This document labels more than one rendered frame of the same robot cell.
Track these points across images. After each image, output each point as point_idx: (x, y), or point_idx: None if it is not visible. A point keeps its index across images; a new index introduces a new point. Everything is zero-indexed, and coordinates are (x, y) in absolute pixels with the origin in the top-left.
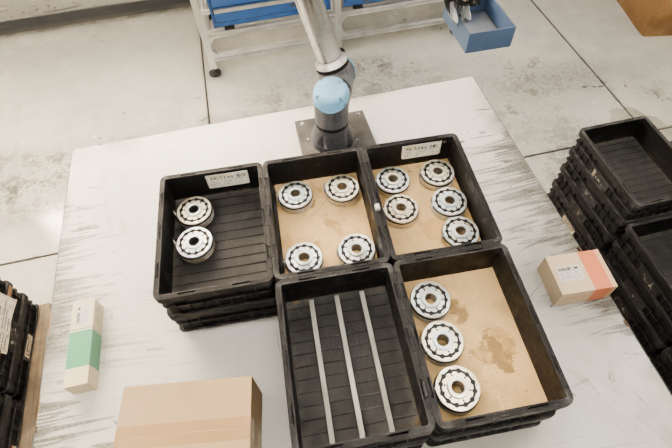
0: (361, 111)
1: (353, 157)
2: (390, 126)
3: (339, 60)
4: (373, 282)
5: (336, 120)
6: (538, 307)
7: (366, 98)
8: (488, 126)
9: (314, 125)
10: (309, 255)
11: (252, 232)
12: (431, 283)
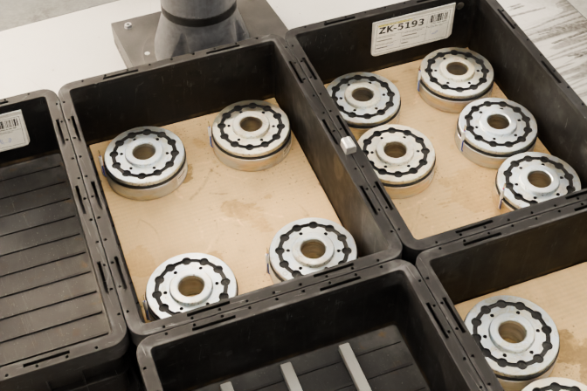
0: None
1: (266, 58)
2: (322, 16)
3: None
4: (369, 318)
5: None
6: None
7: None
8: None
9: (160, 18)
10: (203, 279)
11: (51, 254)
12: (504, 299)
